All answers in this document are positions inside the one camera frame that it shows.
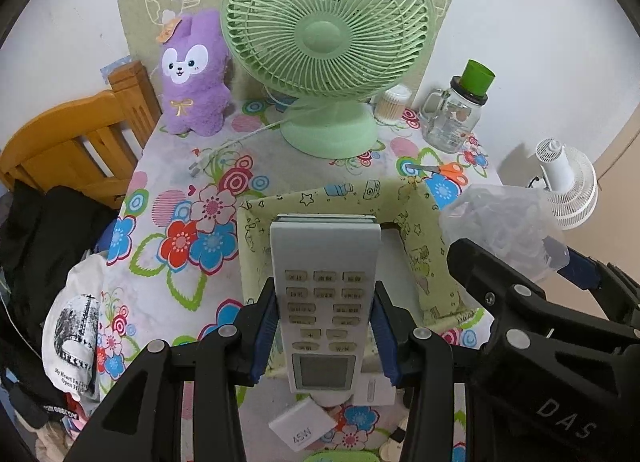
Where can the floral tablecloth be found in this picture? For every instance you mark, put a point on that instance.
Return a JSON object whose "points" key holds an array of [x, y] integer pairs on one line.
{"points": [[173, 266]]}

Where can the purple plush toy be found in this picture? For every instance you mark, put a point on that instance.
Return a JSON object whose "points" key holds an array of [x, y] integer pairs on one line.
{"points": [[194, 62]]}

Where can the wooden chair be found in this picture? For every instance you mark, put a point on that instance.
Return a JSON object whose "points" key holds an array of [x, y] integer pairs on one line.
{"points": [[80, 144]]}

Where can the black clothing pile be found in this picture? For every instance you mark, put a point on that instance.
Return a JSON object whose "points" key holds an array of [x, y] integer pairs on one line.
{"points": [[43, 237]]}

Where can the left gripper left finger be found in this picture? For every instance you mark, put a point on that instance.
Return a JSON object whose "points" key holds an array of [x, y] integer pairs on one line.
{"points": [[140, 418]]}

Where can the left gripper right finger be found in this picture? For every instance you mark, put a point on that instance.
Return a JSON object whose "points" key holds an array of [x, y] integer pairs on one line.
{"points": [[417, 359]]}

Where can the white round puff case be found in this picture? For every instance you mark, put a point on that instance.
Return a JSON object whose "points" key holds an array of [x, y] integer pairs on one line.
{"points": [[330, 398]]}

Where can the green perforated plastic case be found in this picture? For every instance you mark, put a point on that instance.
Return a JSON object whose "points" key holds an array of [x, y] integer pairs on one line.
{"points": [[342, 456]]}

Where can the white printed tote bag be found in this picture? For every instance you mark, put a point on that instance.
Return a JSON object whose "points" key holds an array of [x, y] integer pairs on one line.
{"points": [[70, 332]]}

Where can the clear plastic container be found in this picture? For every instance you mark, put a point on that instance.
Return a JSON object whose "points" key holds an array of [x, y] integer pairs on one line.
{"points": [[515, 224]]}

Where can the glass jar green lid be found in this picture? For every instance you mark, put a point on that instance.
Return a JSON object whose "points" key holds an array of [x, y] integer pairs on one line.
{"points": [[448, 116]]}

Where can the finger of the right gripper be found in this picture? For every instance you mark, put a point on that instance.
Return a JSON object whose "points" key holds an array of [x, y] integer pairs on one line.
{"points": [[508, 294], [615, 291]]}

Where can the yellow patterned cardboard box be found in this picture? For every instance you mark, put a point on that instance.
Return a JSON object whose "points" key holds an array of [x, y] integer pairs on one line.
{"points": [[407, 206]]}

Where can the white card packet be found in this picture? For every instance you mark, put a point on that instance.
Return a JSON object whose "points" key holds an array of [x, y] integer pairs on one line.
{"points": [[373, 390]]}

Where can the white power adapter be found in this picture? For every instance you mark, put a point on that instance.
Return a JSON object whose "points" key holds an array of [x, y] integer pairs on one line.
{"points": [[302, 425]]}

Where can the white clip fan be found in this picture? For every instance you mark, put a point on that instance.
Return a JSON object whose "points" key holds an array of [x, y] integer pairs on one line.
{"points": [[569, 181]]}

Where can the white remote control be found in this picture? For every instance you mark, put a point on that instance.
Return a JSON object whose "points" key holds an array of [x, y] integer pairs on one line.
{"points": [[323, 269]]}

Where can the green desk fan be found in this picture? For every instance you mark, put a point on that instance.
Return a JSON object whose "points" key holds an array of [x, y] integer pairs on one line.
{"points": [[331, 56]]}

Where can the cotton swab container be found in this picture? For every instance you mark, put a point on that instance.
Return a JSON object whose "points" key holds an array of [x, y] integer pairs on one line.
{"points": [[391, 104]]}

